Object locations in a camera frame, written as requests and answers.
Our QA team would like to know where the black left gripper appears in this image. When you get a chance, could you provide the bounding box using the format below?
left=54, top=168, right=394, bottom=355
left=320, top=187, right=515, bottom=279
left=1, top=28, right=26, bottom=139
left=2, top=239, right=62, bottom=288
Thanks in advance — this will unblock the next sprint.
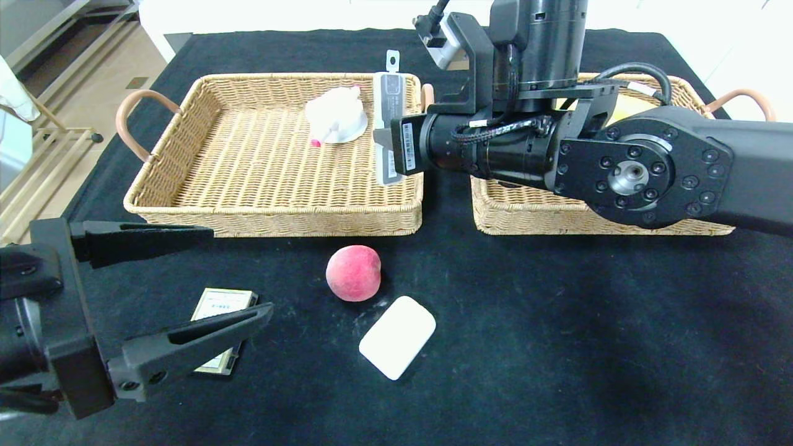
left=0, top=217, right=274, bottom=421

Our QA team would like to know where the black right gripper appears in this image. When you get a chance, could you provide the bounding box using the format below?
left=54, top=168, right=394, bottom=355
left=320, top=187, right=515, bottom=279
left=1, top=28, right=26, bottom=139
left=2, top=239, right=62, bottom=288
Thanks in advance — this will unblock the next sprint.
left=373, top=113, right=488, bottom=176

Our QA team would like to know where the translucent grey plastic case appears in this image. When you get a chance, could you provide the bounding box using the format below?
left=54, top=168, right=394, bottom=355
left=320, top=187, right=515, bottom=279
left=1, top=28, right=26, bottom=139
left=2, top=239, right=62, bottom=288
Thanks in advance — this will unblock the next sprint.
left=374, top=50, right=408, bottom=186

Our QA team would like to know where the playing card box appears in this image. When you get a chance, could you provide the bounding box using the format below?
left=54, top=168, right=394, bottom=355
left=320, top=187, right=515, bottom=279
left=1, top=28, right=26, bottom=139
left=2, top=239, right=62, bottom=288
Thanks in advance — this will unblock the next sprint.
left=191, top=288, right=260, bottom=377

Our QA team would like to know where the pink peach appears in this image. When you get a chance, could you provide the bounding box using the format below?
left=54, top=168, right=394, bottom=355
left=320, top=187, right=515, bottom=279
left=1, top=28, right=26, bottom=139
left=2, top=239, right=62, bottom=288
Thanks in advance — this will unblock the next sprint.
left=326, top=245, right=382, bottom=303

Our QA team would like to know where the wooden rack on casters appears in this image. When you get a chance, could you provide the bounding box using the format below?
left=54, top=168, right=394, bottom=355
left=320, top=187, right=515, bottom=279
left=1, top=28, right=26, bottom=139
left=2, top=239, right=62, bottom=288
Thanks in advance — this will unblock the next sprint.
left=0, top=93, right=106, bottom=245

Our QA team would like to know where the white soap bar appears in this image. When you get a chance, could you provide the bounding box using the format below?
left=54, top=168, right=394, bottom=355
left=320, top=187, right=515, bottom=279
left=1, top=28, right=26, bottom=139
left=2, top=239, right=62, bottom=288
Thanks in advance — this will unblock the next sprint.
left=359, top=296, right=437, bottom=381

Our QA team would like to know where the black tablecloth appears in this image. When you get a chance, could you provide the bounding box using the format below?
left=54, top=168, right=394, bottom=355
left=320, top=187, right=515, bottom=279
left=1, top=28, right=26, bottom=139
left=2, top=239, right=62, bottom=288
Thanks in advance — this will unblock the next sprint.
left=0, top=26, right=793, bottom=446

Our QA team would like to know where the white table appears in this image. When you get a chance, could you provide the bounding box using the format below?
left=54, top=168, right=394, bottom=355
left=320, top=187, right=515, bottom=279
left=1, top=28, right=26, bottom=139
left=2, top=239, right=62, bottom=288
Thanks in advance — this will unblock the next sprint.
left=140, top=0, right=701, bottom=65

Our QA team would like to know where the white hanging cloth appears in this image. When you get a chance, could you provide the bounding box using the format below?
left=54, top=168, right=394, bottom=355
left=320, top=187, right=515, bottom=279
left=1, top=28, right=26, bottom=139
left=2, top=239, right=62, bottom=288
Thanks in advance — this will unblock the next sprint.
left=0, top=56, right=41, bottom=123

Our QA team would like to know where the yellow mango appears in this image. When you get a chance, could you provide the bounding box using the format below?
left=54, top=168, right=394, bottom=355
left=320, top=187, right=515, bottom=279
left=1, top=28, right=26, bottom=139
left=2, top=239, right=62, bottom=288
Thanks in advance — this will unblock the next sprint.
left=610, top=94, right=660, bottom=123

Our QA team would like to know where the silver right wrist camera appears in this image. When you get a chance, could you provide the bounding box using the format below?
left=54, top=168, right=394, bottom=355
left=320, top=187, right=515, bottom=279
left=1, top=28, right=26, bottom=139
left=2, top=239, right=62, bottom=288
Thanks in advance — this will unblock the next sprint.
left=421, top=28, right=464, bottom=70

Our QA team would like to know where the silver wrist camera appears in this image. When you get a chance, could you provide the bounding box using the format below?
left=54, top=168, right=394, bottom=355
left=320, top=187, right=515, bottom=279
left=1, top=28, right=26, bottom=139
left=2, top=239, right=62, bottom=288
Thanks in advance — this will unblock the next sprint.
left=421, top=28, right=464, bottom=70
left=0, top=118, right=33, bottom=205

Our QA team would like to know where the black braided right cable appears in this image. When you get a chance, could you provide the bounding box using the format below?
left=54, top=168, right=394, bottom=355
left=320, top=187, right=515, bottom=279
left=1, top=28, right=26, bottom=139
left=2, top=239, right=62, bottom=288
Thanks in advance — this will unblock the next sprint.
left=451, top=116, right=553, bottom=142

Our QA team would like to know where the woven wicker basket with handles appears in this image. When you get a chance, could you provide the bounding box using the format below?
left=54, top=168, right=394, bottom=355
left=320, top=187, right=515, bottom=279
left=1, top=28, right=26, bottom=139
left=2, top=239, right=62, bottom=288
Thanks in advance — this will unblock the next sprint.
left=116, top=73, right=436, bottom=238
left=471, top=73, right=777, bottom=236

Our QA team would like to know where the black right camera cable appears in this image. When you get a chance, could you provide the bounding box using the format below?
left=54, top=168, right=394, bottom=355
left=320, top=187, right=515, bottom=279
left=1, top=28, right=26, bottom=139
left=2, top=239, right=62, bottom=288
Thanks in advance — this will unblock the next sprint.
left=414, top=0, right=452, bottom=38

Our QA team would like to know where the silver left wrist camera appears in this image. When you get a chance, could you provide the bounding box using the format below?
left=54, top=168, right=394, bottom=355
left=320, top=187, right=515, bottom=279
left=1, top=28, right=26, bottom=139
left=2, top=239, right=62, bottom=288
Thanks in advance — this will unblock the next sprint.
left=0, top=118, right=33, bottom=205

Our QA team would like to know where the smooth black right arm cable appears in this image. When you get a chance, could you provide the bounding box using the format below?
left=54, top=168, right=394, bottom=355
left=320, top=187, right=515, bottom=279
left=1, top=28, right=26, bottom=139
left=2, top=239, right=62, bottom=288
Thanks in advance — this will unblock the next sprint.
left=595, top=62, right=674, bottom=107

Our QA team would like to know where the low shelf with grey frame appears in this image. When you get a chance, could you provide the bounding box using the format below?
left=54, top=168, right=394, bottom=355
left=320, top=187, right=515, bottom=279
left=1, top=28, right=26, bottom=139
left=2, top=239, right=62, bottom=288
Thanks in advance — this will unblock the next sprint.
left=0, top=0, right=144, bottom=109

